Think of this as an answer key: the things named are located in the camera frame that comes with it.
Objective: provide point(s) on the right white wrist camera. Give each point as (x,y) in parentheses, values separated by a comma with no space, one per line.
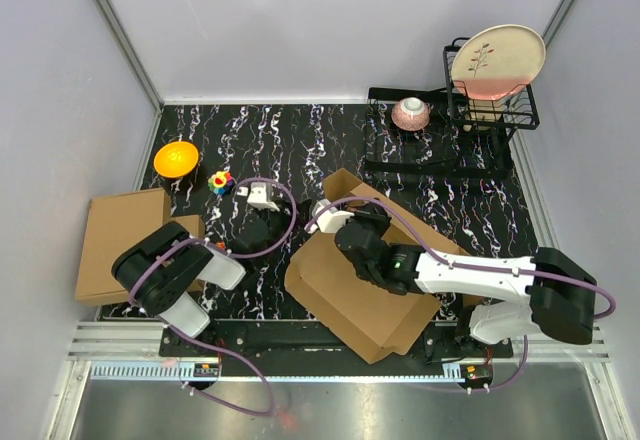
(327,218)

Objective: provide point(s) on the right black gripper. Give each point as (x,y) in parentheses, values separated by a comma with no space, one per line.
(376,214)

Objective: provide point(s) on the beige plate with leaf pattern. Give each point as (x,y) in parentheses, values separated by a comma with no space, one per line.
(499,61)

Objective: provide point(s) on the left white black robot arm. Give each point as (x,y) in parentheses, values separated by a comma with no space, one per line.
(158,271)

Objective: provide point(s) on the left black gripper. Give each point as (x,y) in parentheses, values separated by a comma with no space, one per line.
(286,218)

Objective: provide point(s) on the pink patterned ceramic bowl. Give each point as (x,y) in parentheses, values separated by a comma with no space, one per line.
(411,114)

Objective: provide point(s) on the colourful flower toy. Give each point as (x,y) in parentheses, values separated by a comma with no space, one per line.
(221,183)

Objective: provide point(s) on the black wire dish rack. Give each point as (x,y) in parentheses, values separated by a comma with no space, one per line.
(443,148)

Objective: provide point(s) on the brown cardboard box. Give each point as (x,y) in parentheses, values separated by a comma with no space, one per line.
(354,281)
(114,224)

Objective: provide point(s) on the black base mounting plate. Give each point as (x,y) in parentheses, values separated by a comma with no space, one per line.
(252,339)

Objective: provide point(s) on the beige cup in rack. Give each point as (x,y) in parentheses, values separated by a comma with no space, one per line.
(482,111)

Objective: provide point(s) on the orange bowl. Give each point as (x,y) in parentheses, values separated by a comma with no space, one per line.
(176,159)

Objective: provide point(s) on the closed brown cardboard box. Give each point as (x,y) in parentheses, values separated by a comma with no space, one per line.
(114,224)

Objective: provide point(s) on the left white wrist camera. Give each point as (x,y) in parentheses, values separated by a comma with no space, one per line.
(258,195)

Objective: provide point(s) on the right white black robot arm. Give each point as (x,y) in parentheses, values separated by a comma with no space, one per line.
(547,293)

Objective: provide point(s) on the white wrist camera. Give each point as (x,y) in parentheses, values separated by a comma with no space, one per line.
(327,218)
(258,195)

